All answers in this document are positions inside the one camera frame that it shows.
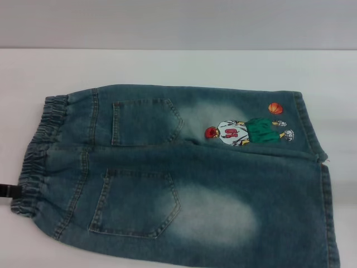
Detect blue denim shorts with cartoon print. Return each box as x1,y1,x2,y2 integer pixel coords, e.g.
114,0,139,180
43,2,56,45
10,83,341,268

